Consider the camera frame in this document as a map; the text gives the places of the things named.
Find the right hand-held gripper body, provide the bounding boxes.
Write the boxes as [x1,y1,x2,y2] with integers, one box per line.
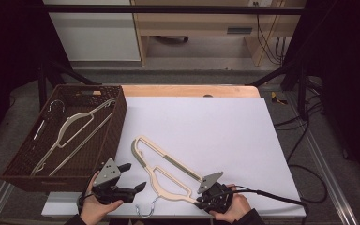
[197,171,234,214]

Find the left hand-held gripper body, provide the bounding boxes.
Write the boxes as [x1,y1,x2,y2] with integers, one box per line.
[92,157,138,206]

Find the beige plastic clothes hanger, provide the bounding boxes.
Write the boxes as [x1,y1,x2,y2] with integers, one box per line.
[30,97,117,177]
[130,134,210,218]

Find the brown woven basket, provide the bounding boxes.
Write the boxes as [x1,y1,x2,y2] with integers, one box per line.
[0,83,128,193]

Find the person's right hand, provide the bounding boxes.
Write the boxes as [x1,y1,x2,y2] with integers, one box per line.
[209,183,252,224]

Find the person's left hand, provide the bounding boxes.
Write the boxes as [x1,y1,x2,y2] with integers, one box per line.
[79,179,125,225]

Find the yellow and black tool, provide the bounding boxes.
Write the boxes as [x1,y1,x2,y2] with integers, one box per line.
[270,91,289,106]

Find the white cabinet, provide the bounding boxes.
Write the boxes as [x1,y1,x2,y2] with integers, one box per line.
[43,0,142,62]

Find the black curtain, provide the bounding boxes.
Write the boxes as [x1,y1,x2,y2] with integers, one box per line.
[0,0,73,153]
[280,0,360,184]

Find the light wooden desk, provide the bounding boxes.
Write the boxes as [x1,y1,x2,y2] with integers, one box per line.
[130,0,308,68]

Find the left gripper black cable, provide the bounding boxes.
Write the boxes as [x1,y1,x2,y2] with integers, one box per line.
[76,173,99,208]

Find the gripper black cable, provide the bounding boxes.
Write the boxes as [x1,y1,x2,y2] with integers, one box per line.
[229,120,328,225]
[76,173,99,208]

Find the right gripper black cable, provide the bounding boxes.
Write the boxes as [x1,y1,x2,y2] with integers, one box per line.
[229,120,328,225]

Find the black metal frame leg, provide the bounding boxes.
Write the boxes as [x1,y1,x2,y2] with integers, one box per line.
[249,59,310,120]
[37,59,102,111]

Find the black floor cables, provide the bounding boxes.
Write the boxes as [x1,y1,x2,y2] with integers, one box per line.
[273,76,324,132]

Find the black cables at desk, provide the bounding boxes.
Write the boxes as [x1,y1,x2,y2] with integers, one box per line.
[255,1,286,67]

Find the black horizontal frame bar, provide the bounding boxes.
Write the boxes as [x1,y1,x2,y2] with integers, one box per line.
[43,4,306,16]

